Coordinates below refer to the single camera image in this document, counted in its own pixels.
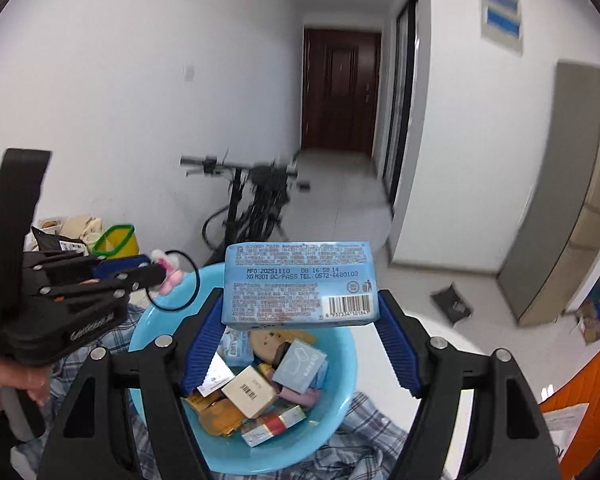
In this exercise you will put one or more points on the cardboard box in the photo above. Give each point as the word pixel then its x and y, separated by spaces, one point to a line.
pixel 592 322

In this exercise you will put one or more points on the mauve pink pouch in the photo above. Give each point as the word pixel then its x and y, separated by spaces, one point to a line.
pixel 305 397

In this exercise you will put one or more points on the light blue wet wipes pack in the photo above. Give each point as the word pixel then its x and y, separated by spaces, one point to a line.
pixel 300 285

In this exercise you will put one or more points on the light blue tissue pack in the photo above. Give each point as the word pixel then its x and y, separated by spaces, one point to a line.
pixel 237 347

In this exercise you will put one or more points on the amber soap bar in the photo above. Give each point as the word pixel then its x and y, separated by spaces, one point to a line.
pixel 220 417

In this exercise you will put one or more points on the blue plastic basin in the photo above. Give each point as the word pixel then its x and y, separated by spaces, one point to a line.
pixel 337 375

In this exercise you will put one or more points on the black bicycle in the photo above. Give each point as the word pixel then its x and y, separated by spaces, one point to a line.
pixel 260 195

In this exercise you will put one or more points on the grey blue box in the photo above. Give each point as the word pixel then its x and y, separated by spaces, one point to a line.
pixel 300 365

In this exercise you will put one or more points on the white paper sheet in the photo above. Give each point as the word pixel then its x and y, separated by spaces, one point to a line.
pixel 565 417

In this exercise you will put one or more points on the brown wooden door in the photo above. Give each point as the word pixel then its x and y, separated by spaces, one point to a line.
pixel 340 90

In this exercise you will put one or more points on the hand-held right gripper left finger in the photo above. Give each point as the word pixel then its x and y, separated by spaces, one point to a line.
pixel 205 345

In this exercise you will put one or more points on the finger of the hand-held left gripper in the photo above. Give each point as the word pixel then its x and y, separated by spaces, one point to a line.
pixel 140 277
pixel 122 265

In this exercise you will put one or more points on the blue plaid blanket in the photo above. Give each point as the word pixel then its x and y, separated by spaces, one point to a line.
pixel 370 422

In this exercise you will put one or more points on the white blue packet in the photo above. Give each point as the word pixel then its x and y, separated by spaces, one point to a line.
pixel 214 375

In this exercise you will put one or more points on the person's left hand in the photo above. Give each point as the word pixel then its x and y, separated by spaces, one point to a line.
pixel 10 382

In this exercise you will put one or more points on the cream box with barcode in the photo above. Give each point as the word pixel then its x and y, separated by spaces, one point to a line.
pixel 250 390

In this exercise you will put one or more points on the yellow green bucket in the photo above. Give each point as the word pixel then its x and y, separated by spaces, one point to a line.
pixel 122 245

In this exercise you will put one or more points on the black framed glass door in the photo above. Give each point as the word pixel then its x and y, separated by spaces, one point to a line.
pixel 402 95

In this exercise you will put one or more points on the red and white box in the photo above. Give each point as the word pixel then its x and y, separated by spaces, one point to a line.
pixel 272 425

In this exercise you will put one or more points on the black snack bag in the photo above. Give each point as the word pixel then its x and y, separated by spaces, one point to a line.
pixel 55 242

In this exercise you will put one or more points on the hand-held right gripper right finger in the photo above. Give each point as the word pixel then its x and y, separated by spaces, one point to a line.
pixel 397 345

